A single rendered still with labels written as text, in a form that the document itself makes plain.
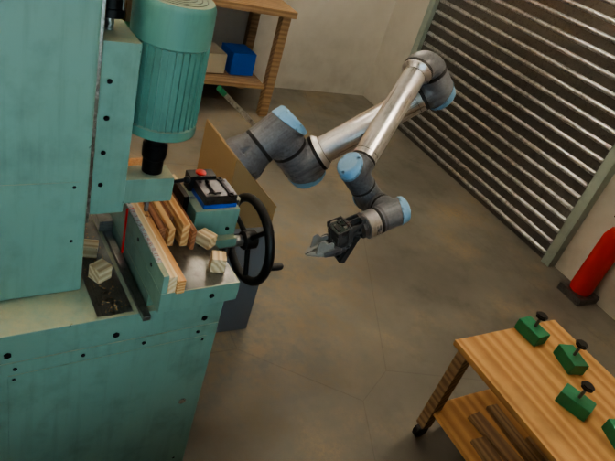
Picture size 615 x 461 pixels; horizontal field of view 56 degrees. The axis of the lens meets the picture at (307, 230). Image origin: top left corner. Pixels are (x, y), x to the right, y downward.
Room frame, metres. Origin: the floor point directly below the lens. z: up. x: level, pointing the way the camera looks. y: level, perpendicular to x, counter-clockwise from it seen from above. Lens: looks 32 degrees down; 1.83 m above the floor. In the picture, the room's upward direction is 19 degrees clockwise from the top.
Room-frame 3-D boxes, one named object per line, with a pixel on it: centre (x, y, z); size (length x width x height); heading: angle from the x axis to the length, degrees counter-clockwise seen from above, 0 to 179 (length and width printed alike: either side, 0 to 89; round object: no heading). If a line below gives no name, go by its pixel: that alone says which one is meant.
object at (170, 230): (1.26, 0.39, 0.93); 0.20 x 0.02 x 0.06; 41
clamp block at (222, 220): (1.38, 0.30, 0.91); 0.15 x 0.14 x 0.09; 41
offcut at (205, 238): (1.24, 0.25, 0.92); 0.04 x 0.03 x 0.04; 72
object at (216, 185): (1.39, 0.30, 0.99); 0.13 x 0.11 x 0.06; 41
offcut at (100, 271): (1.10, 0.47, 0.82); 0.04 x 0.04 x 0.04; 69
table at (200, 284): (1.33, 0.36, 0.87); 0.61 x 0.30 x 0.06; 41
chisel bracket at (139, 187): (1.22, 0.44, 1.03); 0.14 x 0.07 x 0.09; 131
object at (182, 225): (1.27, 0.36, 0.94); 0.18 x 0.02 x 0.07; 41
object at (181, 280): (1.28, 0.46, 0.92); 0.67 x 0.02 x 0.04; 41
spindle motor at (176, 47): (1.23, 0.42, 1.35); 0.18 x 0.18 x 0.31
